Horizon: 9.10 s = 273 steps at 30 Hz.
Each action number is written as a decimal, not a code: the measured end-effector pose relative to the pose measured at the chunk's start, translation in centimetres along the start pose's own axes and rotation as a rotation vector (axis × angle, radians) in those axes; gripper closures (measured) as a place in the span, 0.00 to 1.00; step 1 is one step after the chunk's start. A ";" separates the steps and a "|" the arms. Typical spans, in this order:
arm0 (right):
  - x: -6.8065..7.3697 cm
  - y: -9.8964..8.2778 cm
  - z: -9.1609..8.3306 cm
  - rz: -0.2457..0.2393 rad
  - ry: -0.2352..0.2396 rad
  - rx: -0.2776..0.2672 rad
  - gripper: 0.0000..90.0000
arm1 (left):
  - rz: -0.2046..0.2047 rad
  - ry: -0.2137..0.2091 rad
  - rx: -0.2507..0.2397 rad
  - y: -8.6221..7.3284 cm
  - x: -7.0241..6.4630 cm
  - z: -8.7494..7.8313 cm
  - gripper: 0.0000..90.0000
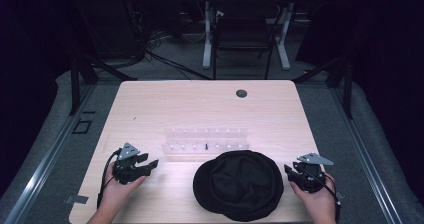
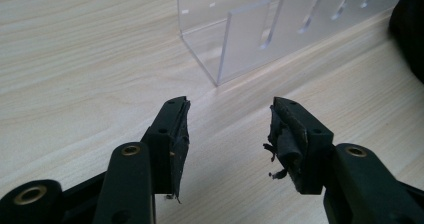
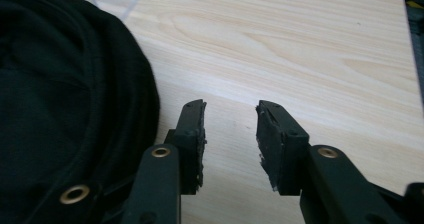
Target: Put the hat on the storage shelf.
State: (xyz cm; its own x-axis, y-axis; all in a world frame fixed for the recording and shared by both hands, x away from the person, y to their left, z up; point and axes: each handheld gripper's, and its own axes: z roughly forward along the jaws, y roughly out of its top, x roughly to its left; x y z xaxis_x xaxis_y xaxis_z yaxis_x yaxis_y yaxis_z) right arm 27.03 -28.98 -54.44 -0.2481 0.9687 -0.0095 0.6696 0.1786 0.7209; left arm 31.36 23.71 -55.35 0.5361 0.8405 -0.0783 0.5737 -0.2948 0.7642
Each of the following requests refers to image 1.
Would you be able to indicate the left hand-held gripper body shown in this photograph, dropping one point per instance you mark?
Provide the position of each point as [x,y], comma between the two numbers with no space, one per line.
[126,169]

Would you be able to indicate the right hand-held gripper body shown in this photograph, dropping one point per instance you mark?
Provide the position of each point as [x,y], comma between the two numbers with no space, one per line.
[310,179]

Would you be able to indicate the black hat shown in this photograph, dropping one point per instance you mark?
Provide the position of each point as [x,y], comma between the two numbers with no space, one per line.
[238,185]

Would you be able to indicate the person's right hand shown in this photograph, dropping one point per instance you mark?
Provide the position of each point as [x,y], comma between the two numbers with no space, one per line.
[316,202]

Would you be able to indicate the person's left hand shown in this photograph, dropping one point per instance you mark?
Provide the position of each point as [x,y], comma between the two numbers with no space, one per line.
[118,192]

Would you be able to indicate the clear acrylic peg rack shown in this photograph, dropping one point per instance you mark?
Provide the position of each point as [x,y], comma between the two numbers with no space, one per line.
[205,144]

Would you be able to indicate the grey tape patch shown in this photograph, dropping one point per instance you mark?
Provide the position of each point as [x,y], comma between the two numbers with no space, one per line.
[76,199]

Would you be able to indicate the round grey table grommet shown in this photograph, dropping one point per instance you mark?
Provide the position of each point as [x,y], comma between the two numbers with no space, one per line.
[241,93]

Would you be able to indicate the black metal stand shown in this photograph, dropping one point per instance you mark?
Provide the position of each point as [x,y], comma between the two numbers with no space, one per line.
[346,84]
[80,74]

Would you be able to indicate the black chair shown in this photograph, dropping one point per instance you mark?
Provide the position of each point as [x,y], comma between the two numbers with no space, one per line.
[243,34]

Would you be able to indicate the metal floor rail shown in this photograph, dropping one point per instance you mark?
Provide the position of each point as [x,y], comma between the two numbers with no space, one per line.
[366,157]
[50,157]

